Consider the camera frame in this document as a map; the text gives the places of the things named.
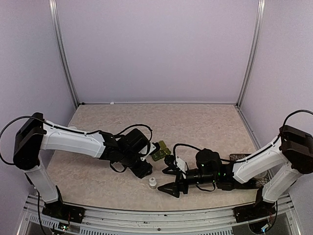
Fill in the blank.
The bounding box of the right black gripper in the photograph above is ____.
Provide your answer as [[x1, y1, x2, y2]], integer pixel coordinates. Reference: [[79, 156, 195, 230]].
[[157, 166, 217, 198]]

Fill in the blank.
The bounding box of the white pill bottle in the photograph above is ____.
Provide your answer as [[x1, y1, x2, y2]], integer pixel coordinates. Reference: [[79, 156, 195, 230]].
[[149, 177, 157, 188]]

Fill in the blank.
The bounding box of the green weekly pill organizer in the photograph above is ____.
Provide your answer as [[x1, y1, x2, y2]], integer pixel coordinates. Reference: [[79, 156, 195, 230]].
[[151, 141, 171, 162]]

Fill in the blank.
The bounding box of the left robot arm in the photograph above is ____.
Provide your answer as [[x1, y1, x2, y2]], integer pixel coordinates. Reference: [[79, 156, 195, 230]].
[[13, 113, 156, 218]]

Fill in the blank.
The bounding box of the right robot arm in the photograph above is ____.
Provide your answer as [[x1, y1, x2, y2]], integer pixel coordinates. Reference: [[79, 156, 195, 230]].
[[157, 125, 313, 217]]

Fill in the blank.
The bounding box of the black floral square plate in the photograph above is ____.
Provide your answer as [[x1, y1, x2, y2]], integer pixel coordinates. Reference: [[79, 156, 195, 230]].
[[229, 153, 270, 188]]

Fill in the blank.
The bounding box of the pale green bowl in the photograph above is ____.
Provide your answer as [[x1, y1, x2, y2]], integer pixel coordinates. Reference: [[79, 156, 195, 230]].
[[254, 171, 267, 179]]

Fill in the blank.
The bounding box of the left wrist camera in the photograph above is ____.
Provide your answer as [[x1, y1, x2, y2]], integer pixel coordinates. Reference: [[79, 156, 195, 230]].
[[139, 142, 160, 161]]

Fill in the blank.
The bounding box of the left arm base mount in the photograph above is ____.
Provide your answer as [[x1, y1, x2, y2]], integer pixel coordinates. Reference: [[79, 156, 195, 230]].
[[42, 203, 86, 224]]

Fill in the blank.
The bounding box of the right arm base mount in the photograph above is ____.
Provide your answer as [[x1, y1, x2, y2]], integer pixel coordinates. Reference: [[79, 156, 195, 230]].
[[233, 201, 276, 223]]

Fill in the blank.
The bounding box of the front aluminium rail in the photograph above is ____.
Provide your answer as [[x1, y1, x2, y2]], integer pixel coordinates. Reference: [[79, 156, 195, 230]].
[[16, 197, 301, 235]]

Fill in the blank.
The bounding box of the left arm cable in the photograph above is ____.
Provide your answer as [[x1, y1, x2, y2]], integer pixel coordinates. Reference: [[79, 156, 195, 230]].
[[0, 116, 153, 173]]

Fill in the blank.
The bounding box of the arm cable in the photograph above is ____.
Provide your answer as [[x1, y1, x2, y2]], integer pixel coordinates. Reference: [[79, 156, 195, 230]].
[[172, 110, 313, 193], [0, 116, 153, 173]]

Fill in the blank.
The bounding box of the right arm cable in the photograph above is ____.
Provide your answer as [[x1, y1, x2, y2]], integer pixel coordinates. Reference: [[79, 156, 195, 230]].
[[172, 110, 313, 193]]

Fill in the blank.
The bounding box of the left aluminium frame post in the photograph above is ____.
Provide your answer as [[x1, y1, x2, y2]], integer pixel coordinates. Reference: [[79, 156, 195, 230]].
[[49, 0, 80, 109]]

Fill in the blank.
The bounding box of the aluminium frame post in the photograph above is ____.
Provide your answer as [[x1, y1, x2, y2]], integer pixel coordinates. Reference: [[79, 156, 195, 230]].
[[236, 0, 266, 109], [49, 0, 80, 109]]

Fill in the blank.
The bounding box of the right aluminium frame post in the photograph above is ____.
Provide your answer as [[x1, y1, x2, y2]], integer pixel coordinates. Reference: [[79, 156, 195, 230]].
[[236, 0, 266, 109]]

